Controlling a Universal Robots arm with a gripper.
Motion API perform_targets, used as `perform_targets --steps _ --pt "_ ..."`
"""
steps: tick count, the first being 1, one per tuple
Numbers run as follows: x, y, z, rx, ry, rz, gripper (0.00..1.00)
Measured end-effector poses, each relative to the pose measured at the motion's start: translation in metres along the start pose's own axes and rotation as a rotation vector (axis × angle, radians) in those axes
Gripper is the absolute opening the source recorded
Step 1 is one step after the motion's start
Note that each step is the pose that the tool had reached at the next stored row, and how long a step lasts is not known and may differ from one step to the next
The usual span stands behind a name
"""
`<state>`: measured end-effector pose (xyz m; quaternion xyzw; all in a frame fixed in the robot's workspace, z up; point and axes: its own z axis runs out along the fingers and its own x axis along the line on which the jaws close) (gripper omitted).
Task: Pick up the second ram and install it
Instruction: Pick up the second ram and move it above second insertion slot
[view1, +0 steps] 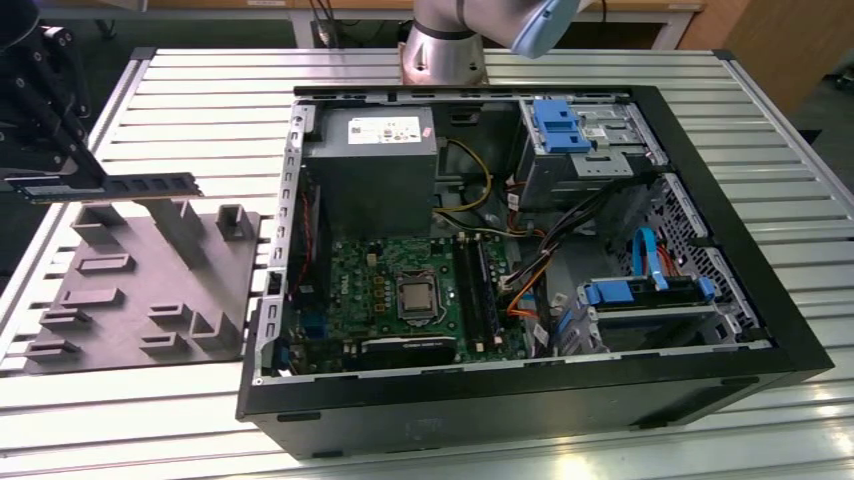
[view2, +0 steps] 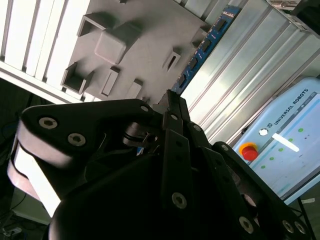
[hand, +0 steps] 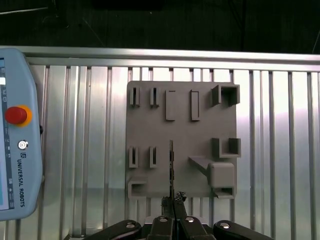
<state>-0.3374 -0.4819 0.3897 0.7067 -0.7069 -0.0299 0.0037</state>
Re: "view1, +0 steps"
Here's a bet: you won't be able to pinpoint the RAM stick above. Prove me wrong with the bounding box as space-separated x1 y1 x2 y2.
471 239 500 346
0 171 204 206

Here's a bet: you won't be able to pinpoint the silver CPU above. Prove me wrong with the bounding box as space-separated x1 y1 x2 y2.
397 284 436 315

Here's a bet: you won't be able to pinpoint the blue drive latch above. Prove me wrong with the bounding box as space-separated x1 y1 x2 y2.
531 99 595 155

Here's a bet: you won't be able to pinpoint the black PC case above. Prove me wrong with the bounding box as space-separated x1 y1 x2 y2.
233 83 836 460

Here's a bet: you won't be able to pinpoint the metal socket cover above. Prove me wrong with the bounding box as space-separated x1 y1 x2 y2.
391 271 447 327

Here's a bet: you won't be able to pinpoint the green motherboard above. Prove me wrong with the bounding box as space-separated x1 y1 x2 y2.
289 233 539 375

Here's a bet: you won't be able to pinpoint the grey parts rack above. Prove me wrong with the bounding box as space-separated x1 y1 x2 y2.
21 199 262 376

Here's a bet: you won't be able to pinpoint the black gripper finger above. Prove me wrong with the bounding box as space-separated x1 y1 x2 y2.
0 49 108 187
40 27 93 120

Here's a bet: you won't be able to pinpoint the yellow wire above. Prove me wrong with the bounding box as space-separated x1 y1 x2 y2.
431 138 496 217

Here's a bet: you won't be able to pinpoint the grey power supply unit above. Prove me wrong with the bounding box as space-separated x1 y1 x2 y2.
302 107 440 242

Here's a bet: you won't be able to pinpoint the metal drive cage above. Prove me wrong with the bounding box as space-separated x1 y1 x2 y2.
517 97 669 211

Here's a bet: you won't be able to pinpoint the black graphics card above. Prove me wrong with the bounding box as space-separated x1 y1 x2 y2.
342 334 460 372

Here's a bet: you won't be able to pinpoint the black cable bundle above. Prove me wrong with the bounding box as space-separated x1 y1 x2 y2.
496 177 661 299

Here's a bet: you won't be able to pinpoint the wooden cabinet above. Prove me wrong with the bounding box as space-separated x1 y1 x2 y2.
676 0 854 119

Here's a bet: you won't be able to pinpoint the orange wires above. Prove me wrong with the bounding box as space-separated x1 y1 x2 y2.
504 272 556 320

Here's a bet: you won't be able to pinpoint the blue flat data cable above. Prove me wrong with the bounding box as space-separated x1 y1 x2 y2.
628 226 672 292
552 299 583 351

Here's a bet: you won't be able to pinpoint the metal disk bay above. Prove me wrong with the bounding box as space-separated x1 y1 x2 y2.
576 279 741 356

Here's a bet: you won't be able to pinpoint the black case fan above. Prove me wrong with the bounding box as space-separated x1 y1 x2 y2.
292 167 326 301

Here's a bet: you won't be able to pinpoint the wire locking lever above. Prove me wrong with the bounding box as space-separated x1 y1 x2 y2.
431 279 452 327

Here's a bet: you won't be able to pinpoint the hard disk in blue carrier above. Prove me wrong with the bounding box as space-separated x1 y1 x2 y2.
577 276 720 315

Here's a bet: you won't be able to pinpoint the black RAM slot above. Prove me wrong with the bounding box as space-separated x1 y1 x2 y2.
452 234 487 351

